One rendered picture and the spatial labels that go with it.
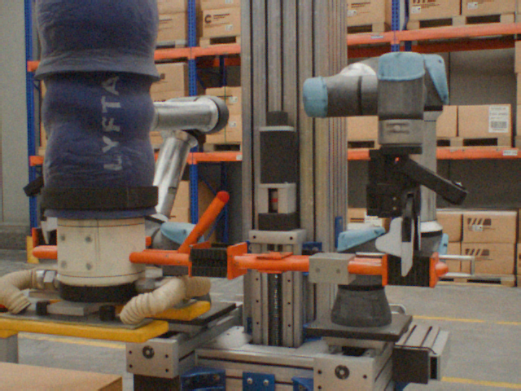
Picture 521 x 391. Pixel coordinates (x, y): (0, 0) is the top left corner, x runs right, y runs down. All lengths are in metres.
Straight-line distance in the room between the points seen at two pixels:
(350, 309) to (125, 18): 0.85
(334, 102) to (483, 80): 8.40
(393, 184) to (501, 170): 8.42
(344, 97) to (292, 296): 0.73
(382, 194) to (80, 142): 0.54
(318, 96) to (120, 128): 0.37
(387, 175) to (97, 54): 0.55
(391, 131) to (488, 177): 8.44
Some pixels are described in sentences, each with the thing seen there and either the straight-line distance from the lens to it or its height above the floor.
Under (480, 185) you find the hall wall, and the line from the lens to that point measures 9.55.
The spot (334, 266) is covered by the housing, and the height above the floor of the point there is 1.26.
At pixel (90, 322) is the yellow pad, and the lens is 1.25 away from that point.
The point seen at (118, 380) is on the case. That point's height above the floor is 0.94.
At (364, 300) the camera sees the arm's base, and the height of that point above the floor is 1.10.
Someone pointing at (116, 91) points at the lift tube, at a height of 1.57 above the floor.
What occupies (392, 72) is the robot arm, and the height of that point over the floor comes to 1.58.
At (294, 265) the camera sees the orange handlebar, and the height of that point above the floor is 1.26.
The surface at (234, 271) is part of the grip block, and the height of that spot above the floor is 1.24.
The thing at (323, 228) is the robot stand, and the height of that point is 1.25.
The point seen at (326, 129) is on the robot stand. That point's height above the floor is 1.52.
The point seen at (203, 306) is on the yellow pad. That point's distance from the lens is 1.40.
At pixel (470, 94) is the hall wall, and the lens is 9.60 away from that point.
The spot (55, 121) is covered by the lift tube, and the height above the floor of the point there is 1.51.
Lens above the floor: 1.43
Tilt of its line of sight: 3 degrees down
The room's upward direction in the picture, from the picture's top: 1 degrees counter-clockwise
